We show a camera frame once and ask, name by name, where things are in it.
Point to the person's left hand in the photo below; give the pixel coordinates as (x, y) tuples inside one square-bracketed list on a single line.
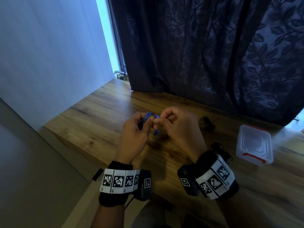
[(133, 137)]

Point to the person's right hand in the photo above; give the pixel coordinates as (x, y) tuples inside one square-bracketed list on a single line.
[(182, 132)]

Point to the person's left thumb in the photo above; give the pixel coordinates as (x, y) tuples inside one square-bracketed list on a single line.
[(148, 125)]

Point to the person's right thumb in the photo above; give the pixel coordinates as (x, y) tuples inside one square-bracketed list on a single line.
[(159, 123)]

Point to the person's right forearm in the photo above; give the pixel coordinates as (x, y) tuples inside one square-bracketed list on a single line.
[(239, 211)]

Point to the person's left forearm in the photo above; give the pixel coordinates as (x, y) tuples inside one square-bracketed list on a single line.
[(106, 217)]

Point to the left wristband with white markers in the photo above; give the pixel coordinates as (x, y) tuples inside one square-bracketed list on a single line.
[(118, 181)]

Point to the wristband with white markers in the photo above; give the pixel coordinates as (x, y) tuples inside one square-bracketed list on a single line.
[(118, 181), (215, 180)]

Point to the right wristband with white markers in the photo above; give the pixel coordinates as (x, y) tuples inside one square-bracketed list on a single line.
[(215, 180)]

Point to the dark leaf-patterned curtain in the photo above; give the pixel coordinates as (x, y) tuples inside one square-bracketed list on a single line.
[(209, 52)]

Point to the clear plastic box red clips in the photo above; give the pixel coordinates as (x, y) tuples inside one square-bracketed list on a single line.
[(255, 144)]

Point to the window frame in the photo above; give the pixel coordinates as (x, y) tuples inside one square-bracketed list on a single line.
[(120, 74)]

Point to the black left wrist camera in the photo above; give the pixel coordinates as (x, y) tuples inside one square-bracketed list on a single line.
[(144, 185)]

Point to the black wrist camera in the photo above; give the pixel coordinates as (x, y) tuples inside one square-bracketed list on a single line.
[(144, 185), (186, 180)]

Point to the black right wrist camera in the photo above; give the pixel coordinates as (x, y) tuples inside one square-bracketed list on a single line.
[(186, 180)]

